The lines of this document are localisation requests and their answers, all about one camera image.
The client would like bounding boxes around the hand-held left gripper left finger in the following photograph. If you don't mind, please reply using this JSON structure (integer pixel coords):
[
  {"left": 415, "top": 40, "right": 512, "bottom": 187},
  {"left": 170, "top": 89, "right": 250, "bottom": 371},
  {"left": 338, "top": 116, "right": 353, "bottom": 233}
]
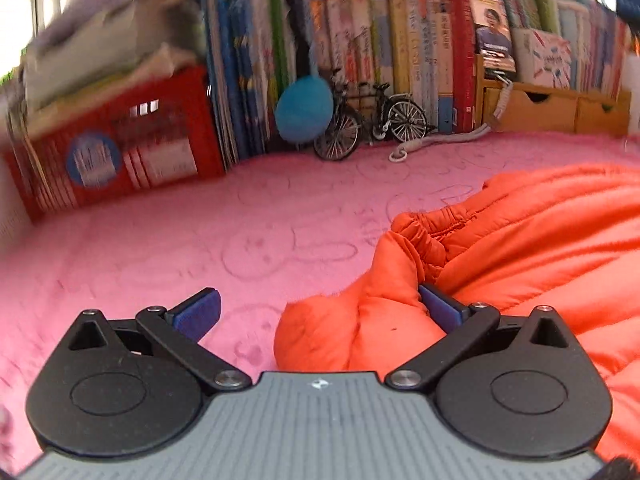
[{"left": 67, "top": 287, "right": 253, "bottom": 393}]

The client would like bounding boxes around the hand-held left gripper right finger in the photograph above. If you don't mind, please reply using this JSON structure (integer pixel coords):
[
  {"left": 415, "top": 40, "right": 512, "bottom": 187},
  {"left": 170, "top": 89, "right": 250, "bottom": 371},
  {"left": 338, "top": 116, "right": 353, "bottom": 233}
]
[{"left": 385, "top": 284, "right": 571, "bottom": 392}]

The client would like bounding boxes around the orange puffer jacket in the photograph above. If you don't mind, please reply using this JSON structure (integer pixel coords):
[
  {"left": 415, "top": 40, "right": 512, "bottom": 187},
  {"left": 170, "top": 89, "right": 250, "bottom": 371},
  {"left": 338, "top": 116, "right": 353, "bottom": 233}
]
[{"left": 274, "top": 162, "right": 640, "bottom": 467}]

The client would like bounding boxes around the red plastic crate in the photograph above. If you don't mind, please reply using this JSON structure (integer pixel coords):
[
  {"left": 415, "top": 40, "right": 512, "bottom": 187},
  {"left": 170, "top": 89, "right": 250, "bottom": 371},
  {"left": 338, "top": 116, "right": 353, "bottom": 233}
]
[{"left": 0, "top": 65, "right": 227, "bottom": 224}]

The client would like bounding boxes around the miniature bicycle model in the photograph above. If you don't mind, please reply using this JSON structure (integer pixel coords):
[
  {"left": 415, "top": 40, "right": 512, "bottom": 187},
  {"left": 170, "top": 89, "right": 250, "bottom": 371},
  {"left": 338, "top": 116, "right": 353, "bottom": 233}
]
[{"left": 313, "top": 67, "right": 430, "bottom": 163}]

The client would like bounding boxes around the wooden shelf with drawers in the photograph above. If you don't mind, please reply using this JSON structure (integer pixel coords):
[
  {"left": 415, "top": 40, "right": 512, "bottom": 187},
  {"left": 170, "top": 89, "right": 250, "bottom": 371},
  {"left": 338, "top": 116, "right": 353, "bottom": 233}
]
[{"left": 475, "top": 55, "right": 634, "bottom": 137}]

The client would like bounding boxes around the round blue plush ball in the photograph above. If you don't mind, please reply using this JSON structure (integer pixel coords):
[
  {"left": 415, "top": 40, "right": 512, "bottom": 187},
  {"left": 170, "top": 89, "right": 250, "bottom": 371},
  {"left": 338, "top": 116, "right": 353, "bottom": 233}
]
[{"left": 274, "top": 75, "right": 334, "bottom": 143}]

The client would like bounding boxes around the row of thick colourful books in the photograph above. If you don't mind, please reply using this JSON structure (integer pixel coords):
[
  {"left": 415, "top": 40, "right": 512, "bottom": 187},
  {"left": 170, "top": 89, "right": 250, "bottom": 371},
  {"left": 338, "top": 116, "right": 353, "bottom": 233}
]
[{"left": 295, "top": 0, "right": 479, "bottom": 134}]

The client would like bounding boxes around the white printed box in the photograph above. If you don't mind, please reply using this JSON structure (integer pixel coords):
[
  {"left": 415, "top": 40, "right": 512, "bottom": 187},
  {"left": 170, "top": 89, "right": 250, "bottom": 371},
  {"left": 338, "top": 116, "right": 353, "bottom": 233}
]
[{"left": 512, "top": 27, "right": 574, "bottom": 89}]

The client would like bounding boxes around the stack of papers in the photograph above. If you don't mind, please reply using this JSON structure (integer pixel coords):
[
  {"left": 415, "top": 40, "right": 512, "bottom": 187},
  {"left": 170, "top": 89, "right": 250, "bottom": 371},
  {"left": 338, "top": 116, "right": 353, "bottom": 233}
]
[{"left": 15, "top": 0, "right": 207, "bottom": 127}]

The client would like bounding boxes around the dark photo magazine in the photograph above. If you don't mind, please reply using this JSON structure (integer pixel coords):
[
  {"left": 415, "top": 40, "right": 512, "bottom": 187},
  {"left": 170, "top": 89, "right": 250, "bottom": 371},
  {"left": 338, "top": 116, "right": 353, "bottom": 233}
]
[{"left": 470, "top": 0, "right": 518, "bottom": 74}]

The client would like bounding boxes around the row of pastel shelf books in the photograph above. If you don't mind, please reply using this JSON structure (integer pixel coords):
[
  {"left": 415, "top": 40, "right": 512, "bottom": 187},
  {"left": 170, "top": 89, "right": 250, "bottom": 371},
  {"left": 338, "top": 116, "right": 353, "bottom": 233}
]
[{"left": 495, "top": 0, "right": 634, "bottom": 97}]

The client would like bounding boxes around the white coiled cable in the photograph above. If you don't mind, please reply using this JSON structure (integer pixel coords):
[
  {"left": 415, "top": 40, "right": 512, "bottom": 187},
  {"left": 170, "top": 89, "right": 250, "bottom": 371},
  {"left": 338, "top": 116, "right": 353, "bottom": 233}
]
[{"left": 389, "top": 77, "right": 517, "bottom": 164}]

